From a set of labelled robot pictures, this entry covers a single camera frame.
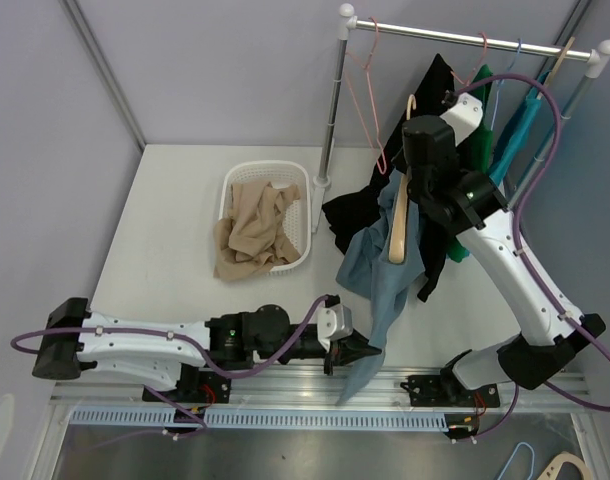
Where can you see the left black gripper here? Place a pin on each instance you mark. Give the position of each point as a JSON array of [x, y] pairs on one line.
[[343, 352]]

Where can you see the grey blue t shirt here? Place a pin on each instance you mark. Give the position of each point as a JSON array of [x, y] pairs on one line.
[[367, 272]]

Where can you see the beige wooden hanger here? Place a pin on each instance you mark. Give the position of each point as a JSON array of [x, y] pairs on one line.
[[398, 236], [550, 69]]

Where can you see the pink wire hanger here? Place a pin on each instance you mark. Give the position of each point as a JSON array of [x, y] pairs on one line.
[[373, 137], [473, 71]]

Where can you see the beige t shirt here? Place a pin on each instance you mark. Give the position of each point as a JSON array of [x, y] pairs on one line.
[[250, 239]]

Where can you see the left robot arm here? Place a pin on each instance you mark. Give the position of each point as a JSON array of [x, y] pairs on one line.
[[162, 356]]

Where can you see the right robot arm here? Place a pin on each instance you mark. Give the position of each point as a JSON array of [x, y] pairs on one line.
[[467, 206]]

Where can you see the black t shirt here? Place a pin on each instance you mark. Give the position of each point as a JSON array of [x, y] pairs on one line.
[[349, 214]]

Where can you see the green t shirt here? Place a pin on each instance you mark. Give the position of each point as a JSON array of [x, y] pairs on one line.
[[474, 153]]

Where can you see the teal t shirt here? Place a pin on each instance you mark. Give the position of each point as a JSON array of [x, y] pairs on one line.
[[514, 136]]

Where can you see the blue hanger on floor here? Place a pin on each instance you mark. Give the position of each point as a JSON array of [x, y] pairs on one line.
[[520, 464]]

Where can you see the wooden hanger on floor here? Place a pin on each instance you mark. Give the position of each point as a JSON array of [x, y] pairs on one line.
[[555, 466]]

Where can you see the white plastic basket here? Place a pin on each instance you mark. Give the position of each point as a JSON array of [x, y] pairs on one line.
[[280, 174]]

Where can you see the metal clothes rack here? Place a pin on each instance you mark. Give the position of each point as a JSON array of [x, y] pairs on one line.
[[595, 59]]

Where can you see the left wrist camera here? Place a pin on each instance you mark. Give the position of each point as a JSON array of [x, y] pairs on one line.
[[334, 321]]

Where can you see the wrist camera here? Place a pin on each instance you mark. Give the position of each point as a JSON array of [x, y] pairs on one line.
[[334, 321], [464, 114]]

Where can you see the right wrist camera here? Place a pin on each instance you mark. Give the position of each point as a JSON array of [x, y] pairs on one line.
[[464, 114]]

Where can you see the aluminium mounting rail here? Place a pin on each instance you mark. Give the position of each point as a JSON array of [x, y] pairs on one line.
[[306, 387]]

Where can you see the light blue wire hanger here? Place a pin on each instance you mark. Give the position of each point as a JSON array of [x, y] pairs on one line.
[[500, 84]]

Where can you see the white slotted cable duct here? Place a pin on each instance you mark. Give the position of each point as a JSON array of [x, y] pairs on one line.
[[397, 421]]

